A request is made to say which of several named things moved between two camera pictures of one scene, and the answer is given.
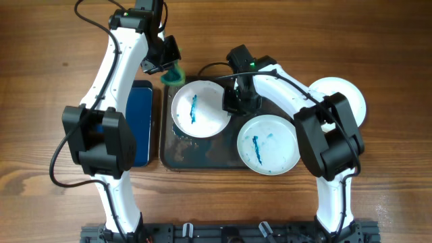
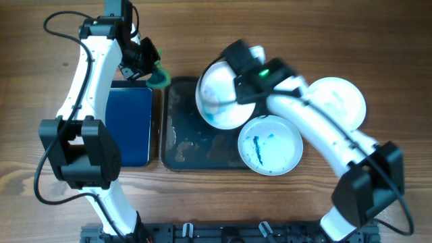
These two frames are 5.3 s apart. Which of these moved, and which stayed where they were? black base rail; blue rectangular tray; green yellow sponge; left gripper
Moved: green yellow sponge; left gripper
Stayed: black base rail; blue rectangular tray
